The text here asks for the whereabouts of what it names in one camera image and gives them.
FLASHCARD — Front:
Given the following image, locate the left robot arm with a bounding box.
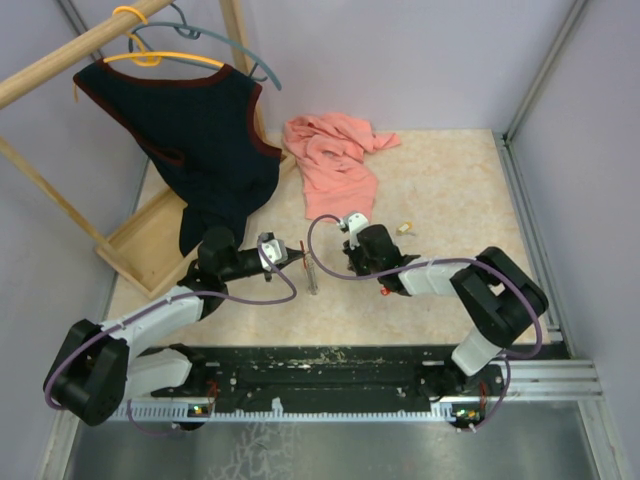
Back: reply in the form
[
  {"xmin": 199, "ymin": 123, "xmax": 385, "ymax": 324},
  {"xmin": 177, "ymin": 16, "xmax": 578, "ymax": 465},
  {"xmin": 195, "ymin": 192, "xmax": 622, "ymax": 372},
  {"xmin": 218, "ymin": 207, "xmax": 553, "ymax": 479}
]
[{"xmin": 43, "ymin": 227, "xmax": 304, "ymax": 426}]

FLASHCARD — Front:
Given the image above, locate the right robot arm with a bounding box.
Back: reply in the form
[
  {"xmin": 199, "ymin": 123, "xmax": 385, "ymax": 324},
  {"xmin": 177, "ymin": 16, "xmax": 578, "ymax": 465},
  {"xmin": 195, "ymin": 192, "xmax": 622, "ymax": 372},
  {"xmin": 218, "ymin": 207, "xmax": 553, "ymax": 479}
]
[{"xmin": 340, "ymin": 220, "xmax": 549, "ymax": 396}]

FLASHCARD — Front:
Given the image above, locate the wooden clothes rack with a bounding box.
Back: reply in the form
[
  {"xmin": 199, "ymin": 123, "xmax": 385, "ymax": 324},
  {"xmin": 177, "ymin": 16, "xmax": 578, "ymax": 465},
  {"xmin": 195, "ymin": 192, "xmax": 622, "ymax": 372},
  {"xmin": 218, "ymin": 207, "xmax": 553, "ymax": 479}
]
[{"xmin": 0, "ymin": 0, "xmax": 297, "ymax": 301}]

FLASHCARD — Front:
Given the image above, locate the pink cloth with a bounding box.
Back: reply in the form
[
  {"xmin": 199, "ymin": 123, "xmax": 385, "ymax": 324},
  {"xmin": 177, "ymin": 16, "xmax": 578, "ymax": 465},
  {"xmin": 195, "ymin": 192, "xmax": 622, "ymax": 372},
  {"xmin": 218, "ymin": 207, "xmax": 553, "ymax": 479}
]
[{"xmin": 283, "ymin": 113, "xmax": 401, "ymax": 220}]

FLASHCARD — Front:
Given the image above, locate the dark navy vest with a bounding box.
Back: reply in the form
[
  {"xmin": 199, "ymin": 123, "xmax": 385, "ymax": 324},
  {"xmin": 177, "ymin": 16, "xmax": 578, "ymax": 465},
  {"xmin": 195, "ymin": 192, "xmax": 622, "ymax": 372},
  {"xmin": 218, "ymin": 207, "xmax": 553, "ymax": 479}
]
[{"xmin": 73, "ymin": 61, "xmax": 281, "ymax": 255}]

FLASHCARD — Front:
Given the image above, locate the yellow clothes hanger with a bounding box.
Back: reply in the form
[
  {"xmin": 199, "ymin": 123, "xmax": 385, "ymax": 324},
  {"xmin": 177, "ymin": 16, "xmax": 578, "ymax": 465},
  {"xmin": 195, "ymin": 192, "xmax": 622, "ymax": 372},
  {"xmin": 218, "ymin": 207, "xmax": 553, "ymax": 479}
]
[{"xmin": 73, "ymin": 4, "xmax": 226, "ymax": 104}]

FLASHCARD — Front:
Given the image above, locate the grey-blue clothes hanger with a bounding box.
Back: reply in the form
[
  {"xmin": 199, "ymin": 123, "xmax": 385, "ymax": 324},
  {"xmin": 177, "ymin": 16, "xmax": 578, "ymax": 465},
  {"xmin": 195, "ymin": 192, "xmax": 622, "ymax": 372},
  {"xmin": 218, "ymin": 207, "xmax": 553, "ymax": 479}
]
[{"xmin": 127, "ymin": 1, "xmax": 283, "ymax": 91}]

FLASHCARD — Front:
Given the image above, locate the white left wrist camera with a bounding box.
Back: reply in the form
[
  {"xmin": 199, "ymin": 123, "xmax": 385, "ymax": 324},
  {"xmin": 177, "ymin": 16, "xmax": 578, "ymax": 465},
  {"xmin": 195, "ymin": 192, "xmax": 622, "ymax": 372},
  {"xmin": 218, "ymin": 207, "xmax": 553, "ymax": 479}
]
[{"xmin": 257, "ymin": 232, "xmax": 288, "ymax": 271}]

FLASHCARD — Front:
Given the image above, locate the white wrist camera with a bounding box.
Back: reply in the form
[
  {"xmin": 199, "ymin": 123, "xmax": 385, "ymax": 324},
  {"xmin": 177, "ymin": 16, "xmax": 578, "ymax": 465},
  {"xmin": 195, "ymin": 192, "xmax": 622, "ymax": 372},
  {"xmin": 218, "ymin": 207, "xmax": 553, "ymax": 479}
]
[
  {"xmin": 338, "ymin": 212, "xmax": 370, "ymax": 250},
  {"xmin": 257, "ymin": 232, "xmax": 288, "ymax": 271}
]

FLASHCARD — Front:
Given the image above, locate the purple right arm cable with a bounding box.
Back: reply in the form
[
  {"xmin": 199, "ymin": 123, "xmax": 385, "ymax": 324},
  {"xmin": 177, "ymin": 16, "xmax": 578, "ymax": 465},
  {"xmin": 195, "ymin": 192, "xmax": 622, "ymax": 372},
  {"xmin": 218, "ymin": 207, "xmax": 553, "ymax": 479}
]
[{"xmin": 306, "ymin": 214, "xmax": 546, "ymax": 432}]

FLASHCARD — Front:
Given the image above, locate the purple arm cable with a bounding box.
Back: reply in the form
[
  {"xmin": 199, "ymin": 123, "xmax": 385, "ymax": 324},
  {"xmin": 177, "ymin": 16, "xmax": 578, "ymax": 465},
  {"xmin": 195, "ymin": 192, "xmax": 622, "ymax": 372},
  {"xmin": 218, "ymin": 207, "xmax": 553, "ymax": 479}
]
[
  {"xmin": 306, "ymin": 214, "xmax": 546, "ymax": 432},
  {"xmin": 43, "ymin": 259, "xmax": 299, "ymax": 437}
]

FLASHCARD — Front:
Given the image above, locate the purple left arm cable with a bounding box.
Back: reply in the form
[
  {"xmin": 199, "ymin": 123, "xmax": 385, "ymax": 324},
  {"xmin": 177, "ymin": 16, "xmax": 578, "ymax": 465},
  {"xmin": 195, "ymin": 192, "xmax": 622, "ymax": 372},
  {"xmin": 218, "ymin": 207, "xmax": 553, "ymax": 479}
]
[{"xmin": 43, "ymin": 259, "xmax": 299, "ymax": 437}]

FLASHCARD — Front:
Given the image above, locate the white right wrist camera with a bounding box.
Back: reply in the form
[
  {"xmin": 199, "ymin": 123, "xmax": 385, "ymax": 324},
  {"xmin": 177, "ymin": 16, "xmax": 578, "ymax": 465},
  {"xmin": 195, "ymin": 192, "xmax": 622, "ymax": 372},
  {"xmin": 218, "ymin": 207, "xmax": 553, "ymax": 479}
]
[{"xmin": 338, "ymin": 212, "xmax": 370, "ymax": 250}]

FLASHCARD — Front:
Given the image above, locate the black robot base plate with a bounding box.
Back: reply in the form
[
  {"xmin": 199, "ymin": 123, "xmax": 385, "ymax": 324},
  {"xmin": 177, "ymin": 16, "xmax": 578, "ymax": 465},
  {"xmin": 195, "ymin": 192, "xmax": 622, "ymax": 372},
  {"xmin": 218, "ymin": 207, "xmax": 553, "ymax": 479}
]
[{"xmin": 152, "ymin": 345, "xmax": 505, "ymax": 414}]

